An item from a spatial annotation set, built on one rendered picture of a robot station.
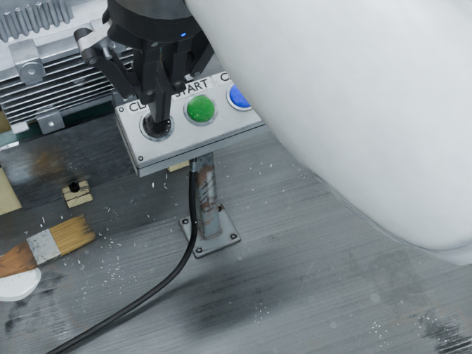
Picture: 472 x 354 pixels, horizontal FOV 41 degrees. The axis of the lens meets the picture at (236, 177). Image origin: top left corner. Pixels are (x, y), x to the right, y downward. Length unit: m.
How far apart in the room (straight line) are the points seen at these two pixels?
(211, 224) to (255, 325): 0.15
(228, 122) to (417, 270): 0.36
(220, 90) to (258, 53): 0.46
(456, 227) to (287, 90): 0.08
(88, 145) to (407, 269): 0.47
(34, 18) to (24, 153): 0.20
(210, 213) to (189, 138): 0.20
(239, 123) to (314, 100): 0.46
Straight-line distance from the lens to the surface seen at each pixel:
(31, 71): 0.78
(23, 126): 0.86
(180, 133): 0.67
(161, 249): 0.89
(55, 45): 0.80
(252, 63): 0.24
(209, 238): 0.88
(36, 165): 0.91
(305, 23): 0.22
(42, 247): 0.92
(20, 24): 0.79
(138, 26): 0.42
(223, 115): 0.68
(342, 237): 0.90
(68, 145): 0.90
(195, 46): 0.53
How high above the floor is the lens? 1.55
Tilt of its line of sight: 52 degrees down
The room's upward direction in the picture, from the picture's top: 3 degrees counter-clockwise
